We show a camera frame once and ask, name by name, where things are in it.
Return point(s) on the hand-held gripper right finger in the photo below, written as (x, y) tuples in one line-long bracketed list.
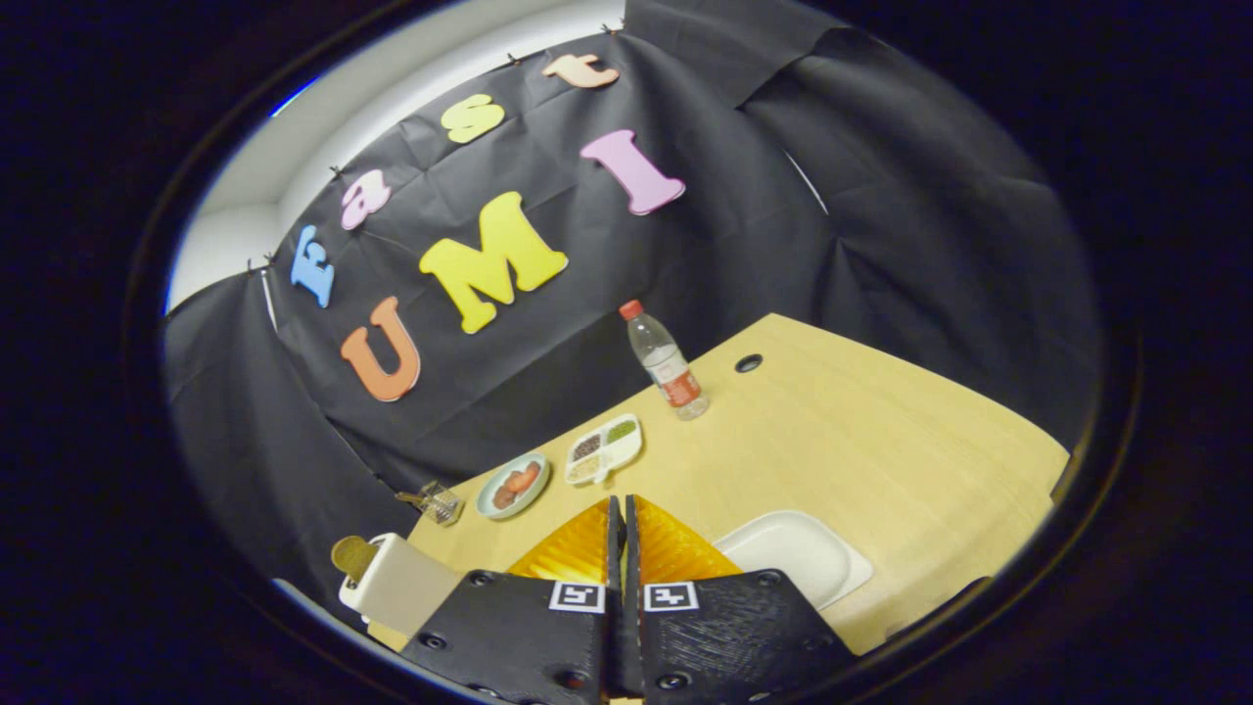
[(734, 636)]

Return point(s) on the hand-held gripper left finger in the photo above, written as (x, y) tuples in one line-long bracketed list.
[(519, 636)]

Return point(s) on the brown bread slice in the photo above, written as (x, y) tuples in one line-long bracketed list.
[(350, 556)]

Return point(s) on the white rectangular dish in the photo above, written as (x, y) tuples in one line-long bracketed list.
[(798, 556)]

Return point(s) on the white toaster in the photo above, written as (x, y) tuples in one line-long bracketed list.
[(406, 587)]

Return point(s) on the small pale green plate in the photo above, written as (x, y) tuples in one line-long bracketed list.
[(489, 507)]

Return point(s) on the brown meat patty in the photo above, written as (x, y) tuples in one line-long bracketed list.
[(504, 495), (533, 471)]

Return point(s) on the red tomato slice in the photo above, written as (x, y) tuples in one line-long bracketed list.
[(520, 481)]

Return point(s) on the white divided seasoning dish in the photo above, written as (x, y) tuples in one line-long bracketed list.
[(604, 449)]

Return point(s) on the clear red-capped water bottle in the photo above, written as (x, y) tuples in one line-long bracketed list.
[(666, 364)]

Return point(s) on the black backdrop cloth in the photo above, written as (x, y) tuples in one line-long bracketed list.
[(783, 196)]

